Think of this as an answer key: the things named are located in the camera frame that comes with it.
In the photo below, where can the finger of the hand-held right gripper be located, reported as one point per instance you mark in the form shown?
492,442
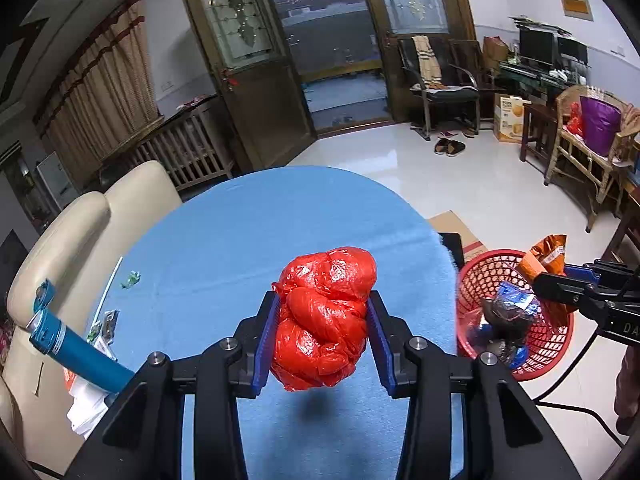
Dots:
555,287
610,272

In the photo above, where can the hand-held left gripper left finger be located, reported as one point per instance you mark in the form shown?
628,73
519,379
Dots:
265,340

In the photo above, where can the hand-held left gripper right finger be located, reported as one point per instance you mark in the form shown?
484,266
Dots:
381,341

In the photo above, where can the orange snack bag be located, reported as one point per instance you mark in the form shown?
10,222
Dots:
545,255

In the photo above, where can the blue and white packet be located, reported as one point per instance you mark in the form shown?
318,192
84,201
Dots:
517,296

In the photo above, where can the red plastic bag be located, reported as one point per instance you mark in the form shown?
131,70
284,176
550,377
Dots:
320,320

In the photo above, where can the black plastic bag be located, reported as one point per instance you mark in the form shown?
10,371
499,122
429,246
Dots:
500,317

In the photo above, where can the red plastic basket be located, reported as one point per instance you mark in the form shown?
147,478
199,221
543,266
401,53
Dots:
480,270

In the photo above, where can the person's right forearm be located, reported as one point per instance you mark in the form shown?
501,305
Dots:
629,385

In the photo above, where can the flat brown cardboard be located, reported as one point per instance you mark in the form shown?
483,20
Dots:
455,227

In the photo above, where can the green wrapper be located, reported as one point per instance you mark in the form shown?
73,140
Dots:
131,280

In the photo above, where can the purple bag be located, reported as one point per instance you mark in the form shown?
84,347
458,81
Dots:
600,125

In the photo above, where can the small red bag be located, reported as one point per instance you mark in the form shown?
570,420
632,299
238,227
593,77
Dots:
575,120

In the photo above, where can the green sachets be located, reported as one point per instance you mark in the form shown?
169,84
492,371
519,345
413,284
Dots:
107,324

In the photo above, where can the white straw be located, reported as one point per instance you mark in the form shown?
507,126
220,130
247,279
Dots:
111,285

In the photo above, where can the dark slipper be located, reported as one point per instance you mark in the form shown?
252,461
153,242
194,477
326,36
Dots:
456,148
442,146

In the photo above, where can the printed cardboard box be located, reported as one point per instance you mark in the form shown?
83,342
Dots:
510,120

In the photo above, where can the light slipper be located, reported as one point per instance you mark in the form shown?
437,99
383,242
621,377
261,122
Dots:
446,134
468,132

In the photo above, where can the small dark wooden table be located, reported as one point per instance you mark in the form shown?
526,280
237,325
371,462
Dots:
537,110

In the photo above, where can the wicker chair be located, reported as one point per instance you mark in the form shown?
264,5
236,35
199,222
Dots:
567,96

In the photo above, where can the teal water bottle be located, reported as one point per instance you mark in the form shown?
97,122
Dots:
80,355

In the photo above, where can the crumpled white tissue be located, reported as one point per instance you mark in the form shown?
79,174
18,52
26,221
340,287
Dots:
90,407

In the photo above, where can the orange packet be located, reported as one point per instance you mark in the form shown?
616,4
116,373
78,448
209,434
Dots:
72,379

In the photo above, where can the wooden slatted crib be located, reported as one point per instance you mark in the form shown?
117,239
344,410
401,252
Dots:
185,150

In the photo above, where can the dark cluttered desk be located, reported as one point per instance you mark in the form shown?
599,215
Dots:
525,77

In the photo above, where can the cream leather sofa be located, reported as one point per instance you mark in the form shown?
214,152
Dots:
75,240

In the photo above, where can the dark wooden armchair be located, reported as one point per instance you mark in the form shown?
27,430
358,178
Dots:
445,94
465,60

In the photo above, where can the black computer monitor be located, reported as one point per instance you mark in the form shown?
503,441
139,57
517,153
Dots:
537,45
572,50

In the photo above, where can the wooden door with glass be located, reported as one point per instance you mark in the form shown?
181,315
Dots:
415,10
260,100

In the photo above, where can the brown paper bag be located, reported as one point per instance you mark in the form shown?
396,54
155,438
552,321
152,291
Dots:
495,52

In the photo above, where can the striped scarf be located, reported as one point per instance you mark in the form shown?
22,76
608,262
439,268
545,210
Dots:
427,60

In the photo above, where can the white fridge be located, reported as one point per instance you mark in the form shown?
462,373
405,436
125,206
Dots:
55,180

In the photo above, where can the beige curtain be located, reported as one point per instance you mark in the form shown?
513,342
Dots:
100,100

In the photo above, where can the orange wall notice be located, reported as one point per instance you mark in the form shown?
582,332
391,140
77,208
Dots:
575,6

